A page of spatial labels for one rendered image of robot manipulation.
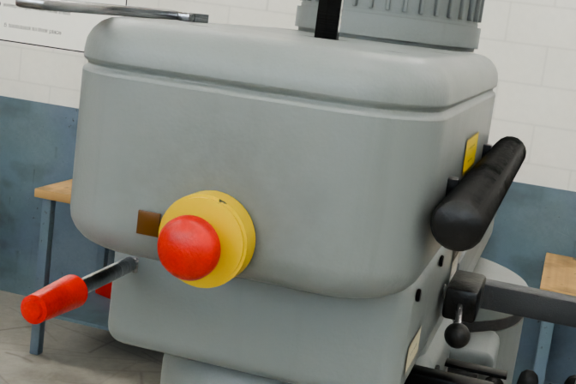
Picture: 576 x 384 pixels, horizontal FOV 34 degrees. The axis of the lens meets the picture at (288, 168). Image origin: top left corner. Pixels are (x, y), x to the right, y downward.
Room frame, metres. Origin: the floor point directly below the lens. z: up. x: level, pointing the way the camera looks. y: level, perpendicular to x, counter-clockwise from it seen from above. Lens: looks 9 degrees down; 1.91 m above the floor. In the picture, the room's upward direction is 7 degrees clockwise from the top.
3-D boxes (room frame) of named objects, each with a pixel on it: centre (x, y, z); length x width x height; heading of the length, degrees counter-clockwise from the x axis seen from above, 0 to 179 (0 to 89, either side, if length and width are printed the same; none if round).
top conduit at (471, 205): (0.80, -0.17, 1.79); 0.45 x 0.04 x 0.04; 164
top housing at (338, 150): (0.82, -0.02, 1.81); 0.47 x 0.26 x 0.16; 164
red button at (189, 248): (0.56, 0.05, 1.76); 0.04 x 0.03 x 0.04; 74
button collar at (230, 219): (0.59, 0.05, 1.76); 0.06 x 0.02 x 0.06; 74
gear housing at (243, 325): (0.85, -0.03, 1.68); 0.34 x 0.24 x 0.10; 164
